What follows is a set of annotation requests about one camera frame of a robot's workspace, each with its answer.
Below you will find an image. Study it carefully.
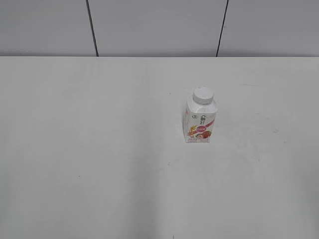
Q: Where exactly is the white pink yogurt bottle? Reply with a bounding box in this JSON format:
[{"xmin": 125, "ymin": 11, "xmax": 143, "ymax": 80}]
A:
[{"xmin": 183, "ymin": 95, "xmax": 217, "ymax": 143}]

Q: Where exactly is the white ribbed bottle cap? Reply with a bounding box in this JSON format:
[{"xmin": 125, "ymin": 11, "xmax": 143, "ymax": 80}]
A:
[{"xmin": 193, "ymin": 87, "xmax": 214, "ymax": 105}]

